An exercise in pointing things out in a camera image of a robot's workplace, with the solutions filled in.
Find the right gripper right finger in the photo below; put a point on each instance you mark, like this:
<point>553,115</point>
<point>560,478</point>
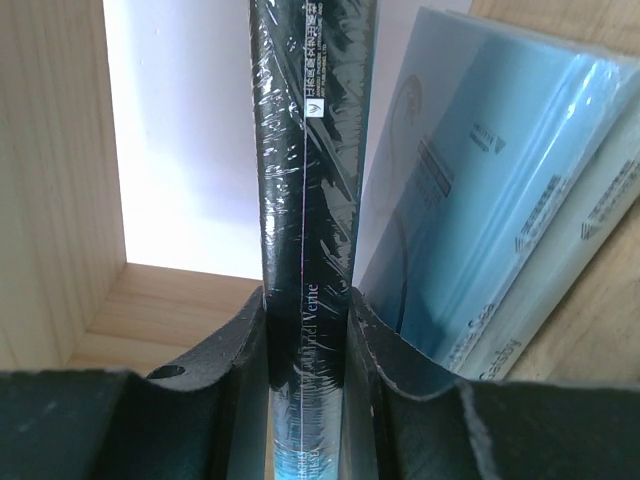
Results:
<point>406,417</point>

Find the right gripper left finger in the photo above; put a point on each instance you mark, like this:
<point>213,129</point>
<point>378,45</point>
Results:
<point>202,415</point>

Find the light blue Gatsby book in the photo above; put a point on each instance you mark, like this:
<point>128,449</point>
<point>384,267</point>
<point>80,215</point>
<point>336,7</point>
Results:
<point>488,128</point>

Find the pale green Great Gatsby book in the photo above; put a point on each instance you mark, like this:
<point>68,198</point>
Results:
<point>600,197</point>

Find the wooden two-tier shelf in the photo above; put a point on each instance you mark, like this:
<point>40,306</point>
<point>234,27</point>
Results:
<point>69,296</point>

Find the dark blue ocean book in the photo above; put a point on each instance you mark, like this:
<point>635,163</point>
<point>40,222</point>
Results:
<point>312,69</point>

